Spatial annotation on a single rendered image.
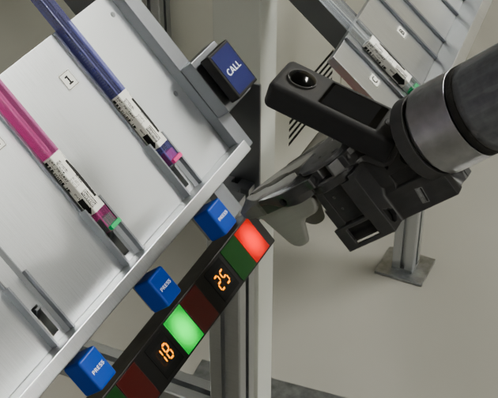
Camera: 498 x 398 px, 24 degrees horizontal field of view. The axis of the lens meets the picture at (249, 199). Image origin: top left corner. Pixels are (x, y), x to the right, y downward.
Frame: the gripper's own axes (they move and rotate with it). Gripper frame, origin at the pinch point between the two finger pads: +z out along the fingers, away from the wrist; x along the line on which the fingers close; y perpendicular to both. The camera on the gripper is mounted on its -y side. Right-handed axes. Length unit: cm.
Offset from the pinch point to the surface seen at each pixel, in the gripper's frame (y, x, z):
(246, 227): 3.2, 3.8, 5.7
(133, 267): -3.4, -13.4, 2.6
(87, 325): -3.1, -20.9, 2.6
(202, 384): 21.6, 12.9, 36.7
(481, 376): 62, 62, 40
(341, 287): 42, 73, 61
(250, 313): 15.4, 12.8, 22.1
